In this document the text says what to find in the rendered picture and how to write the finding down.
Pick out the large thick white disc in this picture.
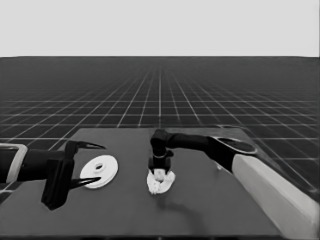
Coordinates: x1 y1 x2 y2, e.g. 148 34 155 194
79 154 119 190

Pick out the white round carrier with pins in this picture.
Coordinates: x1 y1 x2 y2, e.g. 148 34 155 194
146 169 176 195

